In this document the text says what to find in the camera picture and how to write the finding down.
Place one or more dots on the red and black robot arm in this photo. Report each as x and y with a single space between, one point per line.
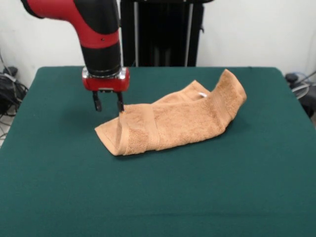
98 29

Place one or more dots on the dark green table cloth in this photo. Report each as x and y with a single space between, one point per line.
74 185

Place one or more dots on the tan terry towel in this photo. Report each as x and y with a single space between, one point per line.
185 118

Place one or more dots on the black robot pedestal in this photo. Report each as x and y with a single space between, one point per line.
168 32

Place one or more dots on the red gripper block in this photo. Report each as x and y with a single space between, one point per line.
106 84

